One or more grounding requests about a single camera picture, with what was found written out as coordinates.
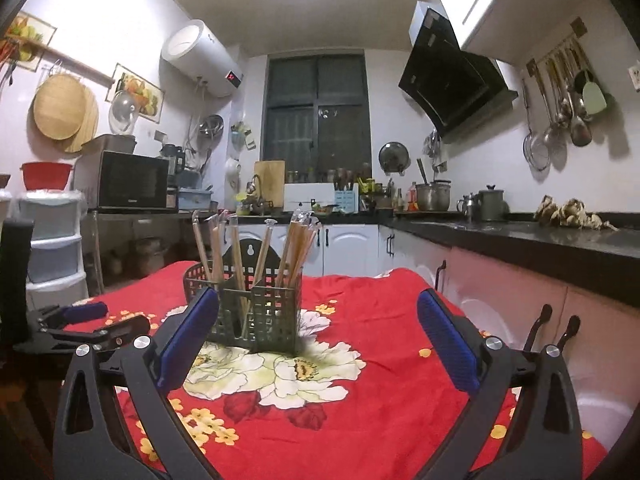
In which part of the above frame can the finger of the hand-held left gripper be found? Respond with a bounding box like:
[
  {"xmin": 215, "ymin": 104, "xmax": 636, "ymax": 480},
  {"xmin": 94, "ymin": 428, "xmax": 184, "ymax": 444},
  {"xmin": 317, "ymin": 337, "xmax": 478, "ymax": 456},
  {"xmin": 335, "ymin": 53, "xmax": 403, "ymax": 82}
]
[
  {"xmin": 42, "ymin": 314, "xmax": 151, "ymax": 356},
  {"xmin": 27, "ymin": 301, "xmax": 108, "ymax": 333}
]

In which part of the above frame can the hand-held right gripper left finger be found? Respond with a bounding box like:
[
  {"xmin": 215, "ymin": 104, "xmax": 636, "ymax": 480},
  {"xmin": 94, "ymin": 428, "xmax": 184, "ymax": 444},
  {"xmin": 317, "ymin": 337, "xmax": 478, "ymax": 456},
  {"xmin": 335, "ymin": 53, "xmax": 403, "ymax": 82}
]
[{"xmin": 52, "ymin": 287, "xmax": 221, "ymax": 480}]

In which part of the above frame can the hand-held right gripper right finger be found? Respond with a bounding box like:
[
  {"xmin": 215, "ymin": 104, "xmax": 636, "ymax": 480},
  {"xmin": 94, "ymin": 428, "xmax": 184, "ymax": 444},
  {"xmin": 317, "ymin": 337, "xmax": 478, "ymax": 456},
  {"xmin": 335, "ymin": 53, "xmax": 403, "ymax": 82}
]
[{"xmin": 417, "ymin": 288, "xmax": 586, "ymax": 480}]

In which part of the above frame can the dark green utensil basket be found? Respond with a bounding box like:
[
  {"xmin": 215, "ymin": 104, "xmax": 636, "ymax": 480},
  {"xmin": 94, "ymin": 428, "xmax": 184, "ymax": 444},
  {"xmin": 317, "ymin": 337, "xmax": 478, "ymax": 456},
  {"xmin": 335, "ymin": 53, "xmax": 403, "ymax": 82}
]
[{"xmin": 183, "ymin": 239, "xmax": 304, "ymax": 355}]

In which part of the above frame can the bunch of chopsticks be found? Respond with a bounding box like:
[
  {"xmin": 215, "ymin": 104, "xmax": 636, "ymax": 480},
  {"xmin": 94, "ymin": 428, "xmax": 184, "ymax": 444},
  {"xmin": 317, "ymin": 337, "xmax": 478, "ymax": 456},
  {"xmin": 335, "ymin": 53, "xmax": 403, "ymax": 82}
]
[{"xmin": 191, "ymin": 209, "xmax": 321, "ymax": 346}]

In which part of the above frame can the row of hanging kitchen utensils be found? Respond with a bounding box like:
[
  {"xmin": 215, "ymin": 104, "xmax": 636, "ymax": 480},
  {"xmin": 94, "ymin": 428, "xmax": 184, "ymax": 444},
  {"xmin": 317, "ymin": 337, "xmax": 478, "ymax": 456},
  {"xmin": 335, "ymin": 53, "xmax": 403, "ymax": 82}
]
[{"xmin": 520, "ymin": 35, "xmax": 611, "ymax": 171}]

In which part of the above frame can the plastic drawer unit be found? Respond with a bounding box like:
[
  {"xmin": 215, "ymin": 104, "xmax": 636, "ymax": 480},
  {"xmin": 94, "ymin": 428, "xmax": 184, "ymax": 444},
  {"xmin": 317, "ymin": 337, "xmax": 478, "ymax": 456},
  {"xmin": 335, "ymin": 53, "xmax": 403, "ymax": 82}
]
[{"xmin": 19, "ymin": 189, "xmax": 90, "ymax": 306}]

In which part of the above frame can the brown clay pot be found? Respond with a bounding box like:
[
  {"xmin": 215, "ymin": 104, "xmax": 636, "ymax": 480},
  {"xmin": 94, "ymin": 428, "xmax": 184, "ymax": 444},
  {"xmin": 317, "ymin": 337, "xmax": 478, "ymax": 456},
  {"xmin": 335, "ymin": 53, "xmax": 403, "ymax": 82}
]
[{"xmin": 132, "ymin": 237, "xmax": 171, "ymax": 276}]

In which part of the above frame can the red floral tablecloth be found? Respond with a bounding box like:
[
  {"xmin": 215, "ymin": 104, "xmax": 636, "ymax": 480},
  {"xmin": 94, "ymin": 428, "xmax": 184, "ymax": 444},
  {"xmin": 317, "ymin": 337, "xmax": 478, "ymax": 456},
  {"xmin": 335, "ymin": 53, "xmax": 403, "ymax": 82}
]
[{"xmin": 65, "ymin": 260, "xmax": 608, "ymax": 480}]

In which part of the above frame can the red plastic basin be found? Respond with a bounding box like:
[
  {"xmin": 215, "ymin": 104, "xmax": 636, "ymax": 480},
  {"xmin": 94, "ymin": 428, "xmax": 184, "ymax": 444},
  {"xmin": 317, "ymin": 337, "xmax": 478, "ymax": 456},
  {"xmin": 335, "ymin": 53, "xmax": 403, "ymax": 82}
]
[{"xmin": 20, "ymin": 161, "xmax": 73, "ymax": 192}]

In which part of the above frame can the black kitchen countertop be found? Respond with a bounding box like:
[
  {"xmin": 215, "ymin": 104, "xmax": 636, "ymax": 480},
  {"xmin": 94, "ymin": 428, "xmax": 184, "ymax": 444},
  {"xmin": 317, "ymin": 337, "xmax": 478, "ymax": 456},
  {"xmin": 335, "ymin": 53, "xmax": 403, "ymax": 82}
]
[{"xmin": 220, "ymin": 207, "xmax": 640, "ymax": 308}]

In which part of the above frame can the small steel kettle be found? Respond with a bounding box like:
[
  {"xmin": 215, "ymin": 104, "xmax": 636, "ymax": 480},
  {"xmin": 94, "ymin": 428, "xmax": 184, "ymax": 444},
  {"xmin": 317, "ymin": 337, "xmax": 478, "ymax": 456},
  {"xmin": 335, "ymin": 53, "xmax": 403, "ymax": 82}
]
[{"xmin": 456, "ymin": 194, "xmax": 481, "ymax": 221}]

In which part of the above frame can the black microwave oven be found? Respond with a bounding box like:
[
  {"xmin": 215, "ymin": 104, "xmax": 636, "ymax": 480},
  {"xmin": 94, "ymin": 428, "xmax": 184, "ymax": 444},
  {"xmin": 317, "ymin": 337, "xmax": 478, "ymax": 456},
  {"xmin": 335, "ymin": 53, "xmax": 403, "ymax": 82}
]
[{"xmin": 75, "ymin": 150, "xmax": 171, "ymax": 211}]

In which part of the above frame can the light blue plastic box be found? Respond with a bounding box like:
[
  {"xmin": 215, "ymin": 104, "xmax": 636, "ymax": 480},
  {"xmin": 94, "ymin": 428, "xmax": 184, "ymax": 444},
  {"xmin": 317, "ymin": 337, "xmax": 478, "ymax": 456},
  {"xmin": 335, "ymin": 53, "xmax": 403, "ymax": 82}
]
[{"xmin": 177, "ymin": 187, "xmax": 212, "ymax": 210}]

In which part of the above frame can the grey kettle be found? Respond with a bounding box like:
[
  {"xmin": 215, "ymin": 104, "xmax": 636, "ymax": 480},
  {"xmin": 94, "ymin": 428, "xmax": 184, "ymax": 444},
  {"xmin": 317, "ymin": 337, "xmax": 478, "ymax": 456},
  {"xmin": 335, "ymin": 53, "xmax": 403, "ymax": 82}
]
[{"xmin": 477, "ymin": 185, "xmax": 511, "ymax": 222}]

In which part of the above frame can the steel cooking pot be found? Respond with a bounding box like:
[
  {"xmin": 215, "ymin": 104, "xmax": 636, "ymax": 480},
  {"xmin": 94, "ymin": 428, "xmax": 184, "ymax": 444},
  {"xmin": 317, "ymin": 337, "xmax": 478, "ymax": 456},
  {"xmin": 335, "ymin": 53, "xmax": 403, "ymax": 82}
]
[{"xmin": 415, "ymin": 180, "xmax": 452, "ymax": 212}]

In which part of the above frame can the group of condiment bottles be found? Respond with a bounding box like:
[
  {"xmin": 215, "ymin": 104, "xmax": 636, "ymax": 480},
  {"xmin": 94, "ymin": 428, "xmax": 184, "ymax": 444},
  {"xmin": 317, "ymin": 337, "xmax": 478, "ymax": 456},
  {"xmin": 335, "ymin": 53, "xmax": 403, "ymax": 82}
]
[{"xmin": 392, "ymin": 182, "xmax": 418, "ymax": 211}]

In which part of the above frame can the metal baking tray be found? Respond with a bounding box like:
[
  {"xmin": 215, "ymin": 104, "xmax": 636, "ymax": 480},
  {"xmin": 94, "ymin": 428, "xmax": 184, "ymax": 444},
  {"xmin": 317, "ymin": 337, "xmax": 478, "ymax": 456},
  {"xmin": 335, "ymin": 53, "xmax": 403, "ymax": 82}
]
[{"xmin": 81, "ymin": 134, "xmax": 138, "ymax": 155}]

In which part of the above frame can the round bamboo board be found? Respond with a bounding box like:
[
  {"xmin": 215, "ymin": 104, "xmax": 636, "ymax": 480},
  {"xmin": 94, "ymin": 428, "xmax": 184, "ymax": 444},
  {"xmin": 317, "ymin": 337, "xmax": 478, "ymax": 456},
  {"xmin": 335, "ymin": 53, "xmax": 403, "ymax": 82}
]
[
  {"xmin": 33, "ymin": 73, "xmax": 86, "ymax": 140},
  {"xmin": 60, "ymin": 85, "xmax": 100, "ymax": 154}
]

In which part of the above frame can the black electric kettle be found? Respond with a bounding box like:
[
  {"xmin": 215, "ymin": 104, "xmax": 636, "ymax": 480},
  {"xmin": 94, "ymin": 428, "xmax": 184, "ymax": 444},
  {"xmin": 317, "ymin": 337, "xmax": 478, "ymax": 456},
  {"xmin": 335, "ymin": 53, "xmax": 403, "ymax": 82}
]
[{"xmin": 161, "ymin": 143, "xmax": 186, "ymax": 174}]

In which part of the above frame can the pile of dried mushrooms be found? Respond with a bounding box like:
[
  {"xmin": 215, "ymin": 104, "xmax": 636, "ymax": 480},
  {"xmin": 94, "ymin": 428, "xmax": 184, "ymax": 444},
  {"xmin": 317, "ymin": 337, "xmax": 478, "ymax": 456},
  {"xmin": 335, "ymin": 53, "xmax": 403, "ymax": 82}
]
[{"xmin": 534, "ymin": 195, "xmax": 620, "ymax": 232}]

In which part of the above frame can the wooden cutting board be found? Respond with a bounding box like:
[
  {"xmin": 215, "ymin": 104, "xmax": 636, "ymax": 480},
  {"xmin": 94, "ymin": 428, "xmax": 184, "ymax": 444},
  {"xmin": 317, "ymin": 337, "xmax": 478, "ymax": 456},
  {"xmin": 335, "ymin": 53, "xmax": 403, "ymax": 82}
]
[{"xmin": 253, "ymin": 160, "xmax": 286, "ymax": 208}]

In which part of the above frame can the glass pot lid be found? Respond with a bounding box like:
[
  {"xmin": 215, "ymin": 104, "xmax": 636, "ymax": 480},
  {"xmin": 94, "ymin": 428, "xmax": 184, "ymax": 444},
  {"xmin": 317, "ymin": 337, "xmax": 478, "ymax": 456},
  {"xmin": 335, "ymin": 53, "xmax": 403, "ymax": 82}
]
[{"xmin": 109, "ymin": 89, "xmax": 141, "ymax": 135}]

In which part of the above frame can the dark pot lid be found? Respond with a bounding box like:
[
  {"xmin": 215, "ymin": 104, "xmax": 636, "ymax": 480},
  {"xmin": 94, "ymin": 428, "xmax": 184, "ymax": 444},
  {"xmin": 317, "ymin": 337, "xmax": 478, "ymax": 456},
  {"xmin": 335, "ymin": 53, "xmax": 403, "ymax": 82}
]
[{"xmin": 378, "ymin": 141, "xmax": 410, "ymax": 175}]

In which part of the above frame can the dark barred window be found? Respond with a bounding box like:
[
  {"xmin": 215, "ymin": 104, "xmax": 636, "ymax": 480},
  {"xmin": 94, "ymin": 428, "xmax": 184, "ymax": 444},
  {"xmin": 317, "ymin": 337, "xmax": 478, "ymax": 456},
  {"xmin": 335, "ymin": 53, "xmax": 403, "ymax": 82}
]
[{"xmin": 261, "ymin": 54, "xmax": 373, "ymax": 183}]

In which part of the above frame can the black range hood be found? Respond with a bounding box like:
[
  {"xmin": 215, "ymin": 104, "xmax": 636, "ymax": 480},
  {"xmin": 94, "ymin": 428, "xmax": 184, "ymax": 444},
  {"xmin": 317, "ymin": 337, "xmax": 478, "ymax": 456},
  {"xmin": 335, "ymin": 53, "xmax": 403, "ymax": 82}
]
[{"xmin": 398, "ymin": 1, "xmax": 518, "ymax": 140}]

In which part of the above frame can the white water heater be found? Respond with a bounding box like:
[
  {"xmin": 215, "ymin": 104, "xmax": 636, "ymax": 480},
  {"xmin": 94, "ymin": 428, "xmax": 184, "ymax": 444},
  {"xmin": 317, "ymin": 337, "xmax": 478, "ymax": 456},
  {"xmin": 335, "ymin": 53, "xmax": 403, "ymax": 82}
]
[{"xmin": 161, "ymin": 19, "xmax": 243, "ymax": 98}]

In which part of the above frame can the white upper cabinet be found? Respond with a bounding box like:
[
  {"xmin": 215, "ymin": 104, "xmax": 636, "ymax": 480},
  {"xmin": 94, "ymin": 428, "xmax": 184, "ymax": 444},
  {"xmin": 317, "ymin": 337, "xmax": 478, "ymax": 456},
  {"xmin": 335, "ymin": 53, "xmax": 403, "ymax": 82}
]
[{"xmin": 428, "ymin": 0, "xmax": 608, "ymax": 51}]

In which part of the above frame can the wooden wall rail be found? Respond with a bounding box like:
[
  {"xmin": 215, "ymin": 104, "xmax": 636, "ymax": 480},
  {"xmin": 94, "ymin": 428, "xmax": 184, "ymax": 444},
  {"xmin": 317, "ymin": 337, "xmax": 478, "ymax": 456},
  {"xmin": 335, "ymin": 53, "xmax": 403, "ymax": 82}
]
[{"xmin": 5, "ymin": 40, "xmax": 116, "ymax": 85}]

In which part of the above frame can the fruit wall poster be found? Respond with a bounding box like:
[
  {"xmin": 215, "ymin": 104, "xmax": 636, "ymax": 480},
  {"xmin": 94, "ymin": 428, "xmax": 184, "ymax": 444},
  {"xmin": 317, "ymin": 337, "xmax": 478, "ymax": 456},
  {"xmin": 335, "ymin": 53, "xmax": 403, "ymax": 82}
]
[
  {"xmin": 111, "ymin": 63, "xmax": 166, "ymax": 124},
  {"xmin": 4, "ymin": 10, "xmax": 57, "ymax": 72}
]

